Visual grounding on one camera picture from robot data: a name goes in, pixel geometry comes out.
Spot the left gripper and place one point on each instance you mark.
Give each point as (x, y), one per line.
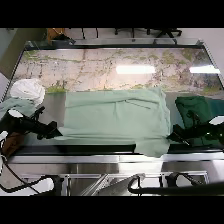
(49, 130)

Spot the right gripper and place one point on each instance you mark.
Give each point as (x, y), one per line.
(180, 134)

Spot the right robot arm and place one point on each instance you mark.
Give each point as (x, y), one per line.
(208, 129)

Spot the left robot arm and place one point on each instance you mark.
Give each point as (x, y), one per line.
(20, 124)

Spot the dark green garment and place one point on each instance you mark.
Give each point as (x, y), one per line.
(193, 105)

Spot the brown garment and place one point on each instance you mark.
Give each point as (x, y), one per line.
(13, 144)

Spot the pale green garment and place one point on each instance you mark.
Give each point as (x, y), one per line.
(16, 105)

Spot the white garment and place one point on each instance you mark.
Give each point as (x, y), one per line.
(26, 90)

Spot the pale green T-shirt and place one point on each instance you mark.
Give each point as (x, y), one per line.
(113, 116)

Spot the black office chair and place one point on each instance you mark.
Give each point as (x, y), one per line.
(168, 32)

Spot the silver frame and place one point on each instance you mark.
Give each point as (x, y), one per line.
(100, 166)

